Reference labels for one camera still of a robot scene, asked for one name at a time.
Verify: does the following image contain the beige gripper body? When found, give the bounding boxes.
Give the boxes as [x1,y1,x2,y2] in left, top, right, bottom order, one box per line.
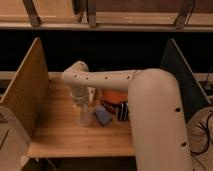
[71,86,89,106]

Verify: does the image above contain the translucent white ceramic cup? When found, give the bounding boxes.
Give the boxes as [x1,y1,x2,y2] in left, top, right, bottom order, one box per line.
[76,105,93,126]

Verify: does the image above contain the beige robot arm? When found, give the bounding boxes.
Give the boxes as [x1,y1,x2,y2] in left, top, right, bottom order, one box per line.
[61,61,193,171]

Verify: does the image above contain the black white striped cup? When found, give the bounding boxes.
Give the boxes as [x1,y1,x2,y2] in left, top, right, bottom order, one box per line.
[117,102,129,121]

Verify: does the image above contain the small white bottle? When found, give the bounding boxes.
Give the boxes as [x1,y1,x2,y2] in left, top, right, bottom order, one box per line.
[88,87,96,106]

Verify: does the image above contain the orange bowl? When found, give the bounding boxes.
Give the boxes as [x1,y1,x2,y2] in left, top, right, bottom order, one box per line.
[101,90,127,104]

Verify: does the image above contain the left wooden side panel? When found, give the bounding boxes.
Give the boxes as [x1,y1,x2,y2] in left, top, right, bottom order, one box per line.
[0,38,49,143]

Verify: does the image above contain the right dark side panel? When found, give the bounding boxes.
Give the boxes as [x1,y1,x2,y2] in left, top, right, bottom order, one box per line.
[160,38,211,122]

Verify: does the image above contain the wooden back shelf frame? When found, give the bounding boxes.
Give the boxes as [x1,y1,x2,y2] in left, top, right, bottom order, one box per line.
[0,0,213,33]

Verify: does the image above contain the black cables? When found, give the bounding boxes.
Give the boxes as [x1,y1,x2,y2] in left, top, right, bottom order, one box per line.
[188,111,213,171]

